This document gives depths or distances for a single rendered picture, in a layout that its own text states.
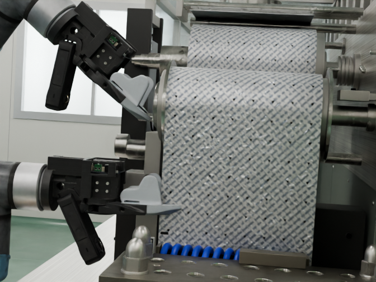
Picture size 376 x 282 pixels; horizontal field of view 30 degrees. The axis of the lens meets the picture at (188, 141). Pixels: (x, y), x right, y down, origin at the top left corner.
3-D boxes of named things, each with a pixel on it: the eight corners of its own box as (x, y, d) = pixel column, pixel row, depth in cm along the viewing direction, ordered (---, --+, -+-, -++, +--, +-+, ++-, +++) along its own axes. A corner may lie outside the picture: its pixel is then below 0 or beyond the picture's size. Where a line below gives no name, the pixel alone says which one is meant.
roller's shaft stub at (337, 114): (326, 128, 113) (328, 100, 113) (371, 131, 112) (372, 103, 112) (328, 129, 108) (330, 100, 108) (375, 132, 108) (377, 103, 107)
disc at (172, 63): (172, 148, 121) (177, 62, 120) (175, 148, 121) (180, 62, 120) (158, 154, 107) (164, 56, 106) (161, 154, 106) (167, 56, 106)
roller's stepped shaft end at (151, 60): (133, 68, 141) (134, 52, 141) (162, 70, 140) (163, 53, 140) (130, 67, 138) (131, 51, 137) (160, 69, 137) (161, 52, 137)
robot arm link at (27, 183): (11, 212, 107) (29, 205, 115) (40, 215, 107) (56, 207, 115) (13, 163, 107) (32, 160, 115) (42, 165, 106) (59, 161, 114)
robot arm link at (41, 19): (20, 20, 111) (37, 26, 119) (41, 40, 111) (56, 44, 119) (52, -15, 111) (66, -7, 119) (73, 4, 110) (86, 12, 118)
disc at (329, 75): (318, 158, 118) (324, 70, 118) (321, 158, 118) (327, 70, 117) (325, 165, 104) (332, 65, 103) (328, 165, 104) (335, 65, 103)
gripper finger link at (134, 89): (167, 97, 109) (125, 57, 110) (141, 125, 110) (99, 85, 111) (170, 98, 112) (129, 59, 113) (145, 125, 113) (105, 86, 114)
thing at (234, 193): (158, 253, 109) (164, 135, 108) (311, 266, 106) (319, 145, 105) (157, 254, 108) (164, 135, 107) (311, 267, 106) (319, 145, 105)
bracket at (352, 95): (336, 100, 113) (337, 88, 113) (373, 102, 112) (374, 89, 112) (339, 99, 108) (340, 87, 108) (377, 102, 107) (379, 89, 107)
